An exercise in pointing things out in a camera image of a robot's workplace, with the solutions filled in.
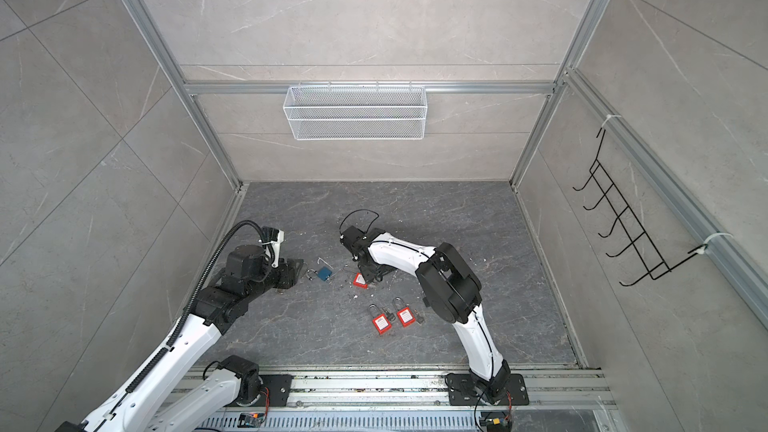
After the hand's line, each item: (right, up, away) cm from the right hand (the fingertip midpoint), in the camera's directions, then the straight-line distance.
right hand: (380, 268), depth 95 cm
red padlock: (-7, -3, -4) cm, 8 cm away
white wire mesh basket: (-9, +52, +5) cm, 53 cm away
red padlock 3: (+7, -11, -10) cm, 17 cm away
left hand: (-23, +7, -17) cm, 30 cm away
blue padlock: (-18, -1, -1) cm, 18 cm away
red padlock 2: (0, -13, -12) cm, 17 cm away
